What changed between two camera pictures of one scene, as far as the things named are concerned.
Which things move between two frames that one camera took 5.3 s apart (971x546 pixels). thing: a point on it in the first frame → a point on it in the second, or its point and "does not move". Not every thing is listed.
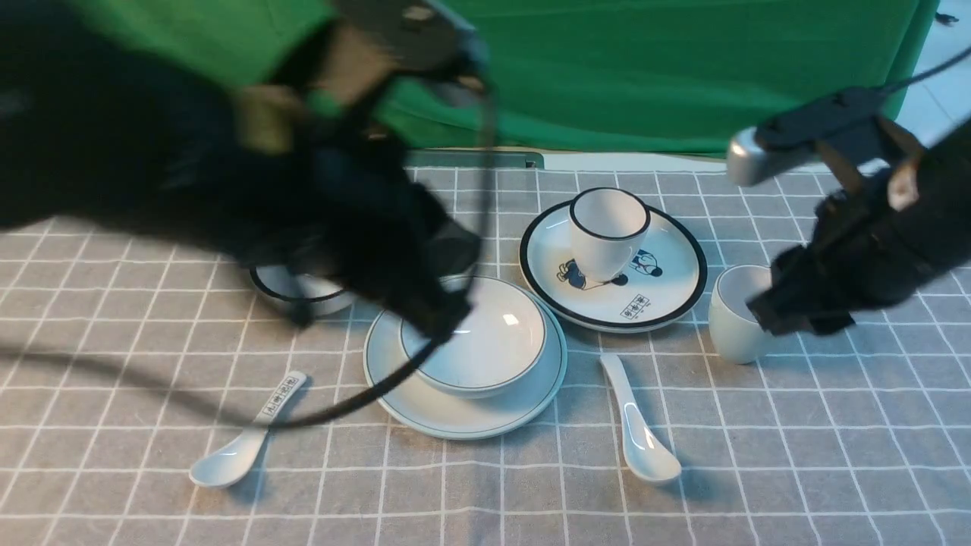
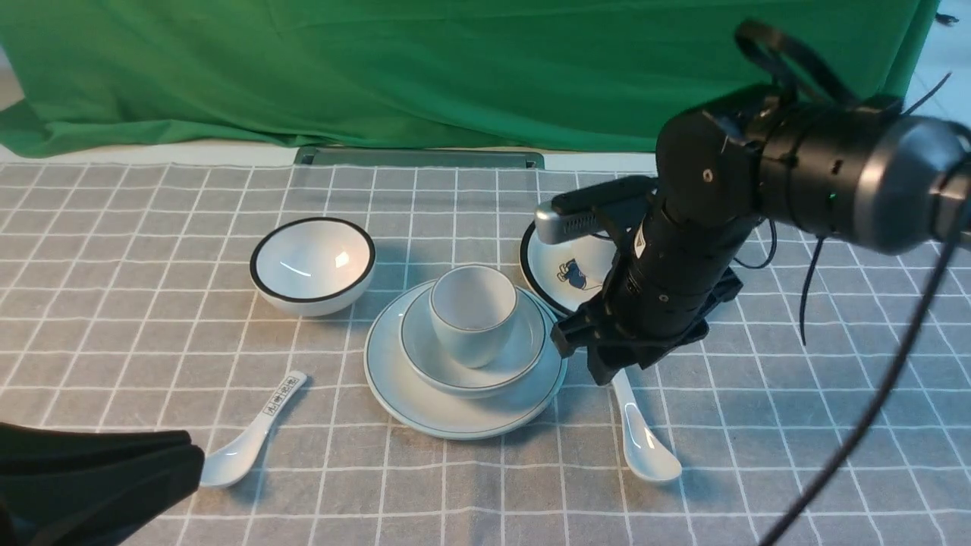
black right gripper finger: (787, 312) → (610, 353)
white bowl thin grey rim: (500, 346) does not move
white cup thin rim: (736, 332) → (471, 309)
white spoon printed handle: (230, 462) does not move
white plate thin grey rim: (415, 407) does not move
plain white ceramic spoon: (648, 456) does not move
